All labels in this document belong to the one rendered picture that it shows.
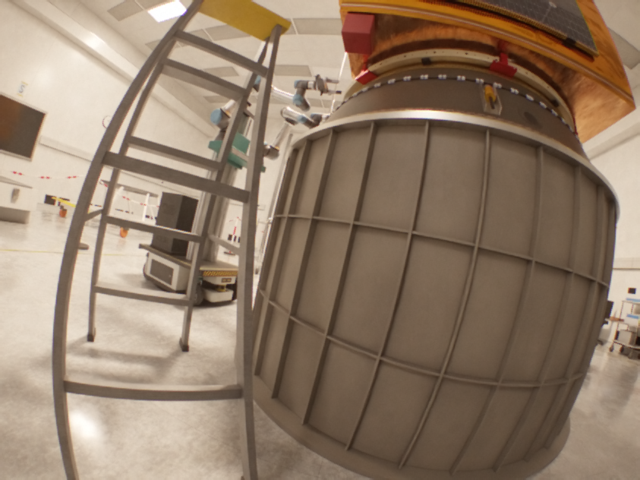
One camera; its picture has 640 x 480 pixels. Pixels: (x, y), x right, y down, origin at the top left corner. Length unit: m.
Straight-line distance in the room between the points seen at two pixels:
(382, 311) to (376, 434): 0.42
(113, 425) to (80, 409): 0.13
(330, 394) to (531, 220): 0.85
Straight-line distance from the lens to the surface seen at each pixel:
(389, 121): 0.95
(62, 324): 0.60
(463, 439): 1.01
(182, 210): 2.41
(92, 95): 8.77
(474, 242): 0.80
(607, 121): 2.00
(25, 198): 4.58
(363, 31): 1.29
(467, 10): 1.52
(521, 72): 1.49
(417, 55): 1.46
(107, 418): 1.02
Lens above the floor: 0.68
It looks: 1 degrees up
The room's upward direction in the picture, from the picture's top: 13 degrees clockwise
